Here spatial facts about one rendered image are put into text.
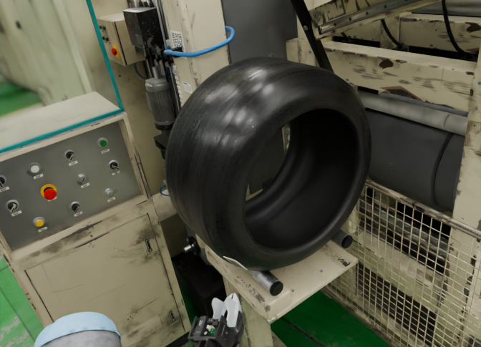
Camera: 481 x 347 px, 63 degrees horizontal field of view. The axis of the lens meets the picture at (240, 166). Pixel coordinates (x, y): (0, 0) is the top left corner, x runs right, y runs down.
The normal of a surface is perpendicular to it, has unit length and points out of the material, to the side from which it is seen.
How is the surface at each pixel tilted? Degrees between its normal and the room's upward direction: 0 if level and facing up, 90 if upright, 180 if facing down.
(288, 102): 79
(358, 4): 90
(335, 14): 90
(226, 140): 59
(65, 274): 90
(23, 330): 0
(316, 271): 0
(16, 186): 90
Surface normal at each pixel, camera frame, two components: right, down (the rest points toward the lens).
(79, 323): 0.12, -0.93
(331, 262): -0.14, -0.86
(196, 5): 0.56, 0.35
